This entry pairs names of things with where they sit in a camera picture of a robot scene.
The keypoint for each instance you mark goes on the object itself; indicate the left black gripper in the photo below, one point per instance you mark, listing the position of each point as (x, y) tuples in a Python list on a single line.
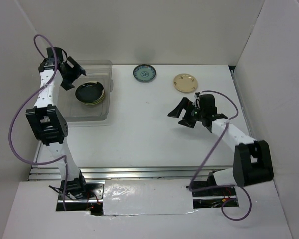
[(67, 83)]

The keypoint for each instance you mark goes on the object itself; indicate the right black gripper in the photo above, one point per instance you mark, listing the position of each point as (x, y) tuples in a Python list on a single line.
[(186, 103)]

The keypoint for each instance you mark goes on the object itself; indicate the black glossy plate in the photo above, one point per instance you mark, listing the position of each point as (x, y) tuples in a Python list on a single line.
[(83, 87)]

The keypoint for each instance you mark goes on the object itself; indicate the lime green plate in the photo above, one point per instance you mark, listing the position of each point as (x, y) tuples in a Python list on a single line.
[(94, 103)]

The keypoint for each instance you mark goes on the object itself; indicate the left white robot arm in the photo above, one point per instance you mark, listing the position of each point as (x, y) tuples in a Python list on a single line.
[(48, 124)]

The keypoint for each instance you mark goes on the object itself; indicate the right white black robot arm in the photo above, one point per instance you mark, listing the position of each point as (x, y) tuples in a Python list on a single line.
[(252, 162)]

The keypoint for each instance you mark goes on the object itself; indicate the clear plastic bin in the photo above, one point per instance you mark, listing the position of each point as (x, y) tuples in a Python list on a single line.
[(75, 111)]

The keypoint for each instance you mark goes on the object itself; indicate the cream plate with floral marks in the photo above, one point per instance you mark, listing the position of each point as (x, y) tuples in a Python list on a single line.
[(185, 83)]

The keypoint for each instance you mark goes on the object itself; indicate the blue floral plate far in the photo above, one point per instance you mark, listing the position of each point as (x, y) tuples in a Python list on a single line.
[(144, 73)]

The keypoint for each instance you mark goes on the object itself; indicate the white cover sheet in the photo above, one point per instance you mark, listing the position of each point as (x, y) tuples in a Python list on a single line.
[(147, 197)]

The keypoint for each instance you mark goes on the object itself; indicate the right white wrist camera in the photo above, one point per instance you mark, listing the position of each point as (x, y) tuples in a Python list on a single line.
[(197, 95)]

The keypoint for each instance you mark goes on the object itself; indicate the aluminium rail frame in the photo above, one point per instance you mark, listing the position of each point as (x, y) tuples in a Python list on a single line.
[(138, 140)]

